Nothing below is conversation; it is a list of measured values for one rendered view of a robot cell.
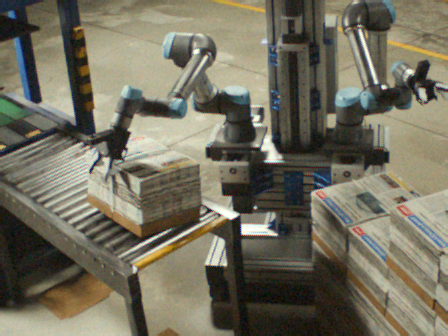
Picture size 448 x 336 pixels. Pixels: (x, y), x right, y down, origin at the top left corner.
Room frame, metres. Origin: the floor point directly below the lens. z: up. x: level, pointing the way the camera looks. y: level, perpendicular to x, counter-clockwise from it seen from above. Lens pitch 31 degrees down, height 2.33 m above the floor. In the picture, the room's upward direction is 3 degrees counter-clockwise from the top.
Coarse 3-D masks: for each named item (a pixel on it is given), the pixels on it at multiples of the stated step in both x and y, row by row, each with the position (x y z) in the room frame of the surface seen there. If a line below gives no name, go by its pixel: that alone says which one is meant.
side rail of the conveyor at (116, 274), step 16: (0, 176) 2.90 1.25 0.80; (0, 192) 2.82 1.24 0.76; (16, 192) 2.74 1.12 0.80; (16, 208) 2.71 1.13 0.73; (32, 208) 2.59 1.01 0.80; (32, 224) 2.61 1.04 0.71; (48, 224) 2.49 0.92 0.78; (64, 224) 2.46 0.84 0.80; (48, 240) 2.52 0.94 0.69; (64, 240) 2.41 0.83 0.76; (80, 240) 2.34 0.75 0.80; (80, 256) 2.33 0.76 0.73; (96, 256) 2.23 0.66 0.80; (112, 256) 2.22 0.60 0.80; (96, 272) 2.25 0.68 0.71; (112, 272) 2.15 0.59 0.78; (128, 272) 2.12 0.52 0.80; (112, 288) 2.18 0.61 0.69; (128, 288) 2.09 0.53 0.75
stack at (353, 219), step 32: (320, 192) 2.56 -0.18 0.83; (352, 192) 2.55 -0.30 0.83; (384, 192) 2.53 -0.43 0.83; (416, 192) 2.52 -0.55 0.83; (320, 224) 2.50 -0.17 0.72; (352, 224) 2.33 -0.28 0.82; (384, 224) 2.31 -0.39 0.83; (320, 256) 2.51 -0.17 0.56; (352, 256) 2.27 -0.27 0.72; (384, 256) 2.10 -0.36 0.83; (352, 288) 2.25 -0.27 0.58; (384, 288) 2.06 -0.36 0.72; (320, 320) 2.52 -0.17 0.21; (352, 320) 2.25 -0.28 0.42; (384, 320) 2.04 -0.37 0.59; (416, 320) 1.87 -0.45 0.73
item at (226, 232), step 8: (56, 128) 3.39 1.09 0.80; (64, 128) 3.37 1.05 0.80; (72, 128) 3.36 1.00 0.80; (72, 136) 3.28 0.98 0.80; (80, 136) 3.26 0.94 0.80; (88, 144) 3.17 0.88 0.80; (208, 200) 2.59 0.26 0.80; (208, 208) 2.53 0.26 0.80; (216, 208) 2.52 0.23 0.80; (224, 208) 2.52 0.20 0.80; (232, 216) 2.46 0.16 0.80; (224, 224) 2.47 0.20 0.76; (232, 224) 2.44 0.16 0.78; (240, 224) 2.47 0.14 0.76; (216, 232) 2.51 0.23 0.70; (224, 232) 2.47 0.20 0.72; (232, 232) 2.44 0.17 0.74; (240, 232) 2.47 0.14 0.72; (232, 240) 2.44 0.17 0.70; (240, 240) 2.46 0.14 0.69
